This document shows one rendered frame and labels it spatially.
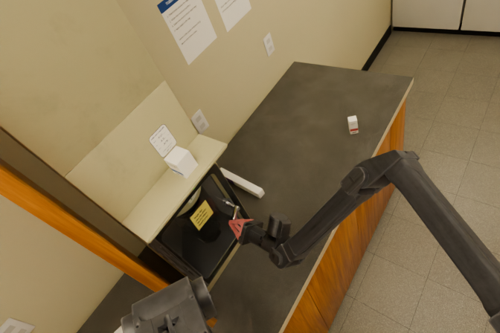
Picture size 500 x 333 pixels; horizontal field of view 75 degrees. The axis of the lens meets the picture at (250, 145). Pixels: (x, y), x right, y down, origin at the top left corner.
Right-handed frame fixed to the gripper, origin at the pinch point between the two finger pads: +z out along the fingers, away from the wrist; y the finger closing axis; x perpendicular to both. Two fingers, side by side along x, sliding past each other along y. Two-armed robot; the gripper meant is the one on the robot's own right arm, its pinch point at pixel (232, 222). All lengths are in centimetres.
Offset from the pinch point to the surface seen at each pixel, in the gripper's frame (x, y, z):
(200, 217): -2.1, 12.6, 3.9
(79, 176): -17, 53, 5
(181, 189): -16.0, 31.5, -4.0
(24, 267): 30, 43, 48
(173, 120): -32.1, 30.9, 5.4
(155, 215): -9.1, 37.2, -3.0
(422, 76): -103, -234, 0
